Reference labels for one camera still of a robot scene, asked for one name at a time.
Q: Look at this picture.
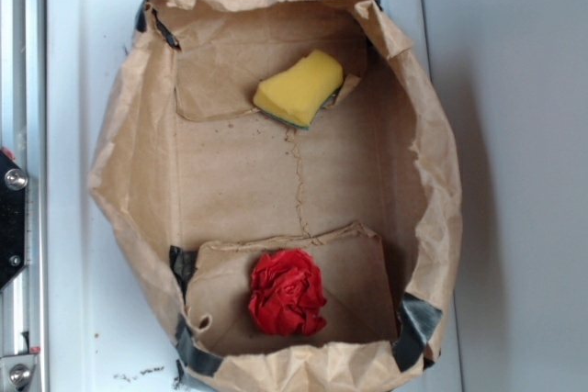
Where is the black metal bracket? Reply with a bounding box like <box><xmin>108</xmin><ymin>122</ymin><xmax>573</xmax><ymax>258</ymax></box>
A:
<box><xmin>0</xmin><ymin>147</ymin><xmax>28</xmax><ymax>290</ymax></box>

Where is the brown paper bag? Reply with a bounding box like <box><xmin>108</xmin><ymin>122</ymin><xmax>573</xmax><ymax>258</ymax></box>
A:
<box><xmin>88</xmin><ymin>0</ymin><xmax>462</xmax><ymax>391</ymax></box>

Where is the red crumpled paper ball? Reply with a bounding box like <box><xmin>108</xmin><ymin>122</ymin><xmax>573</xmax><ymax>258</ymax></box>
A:
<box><xmin>248</xmin><ymin>249</ymin><xmax>327</xmax><ymax>337</ymax></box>

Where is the yellow green sponge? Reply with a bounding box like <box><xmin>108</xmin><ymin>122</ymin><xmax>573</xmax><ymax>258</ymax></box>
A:
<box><xmin>253</xmin><ymin>50</ymin><xmax>344</xmax><ymax>129</ymax></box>

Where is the aluminium frame rail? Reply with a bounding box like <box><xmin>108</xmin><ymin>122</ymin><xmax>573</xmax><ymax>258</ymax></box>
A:
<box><xmin>1</xmin><ymin>0</ymin><xmax>49</xmax><ymax>391</ymax></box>

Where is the silver corner bracket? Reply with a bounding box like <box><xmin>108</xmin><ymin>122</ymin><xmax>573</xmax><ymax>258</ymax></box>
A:
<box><xmin>1</xmin><ymin>353</ymin><xmax>37</xmax><ymax>392</ymax></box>

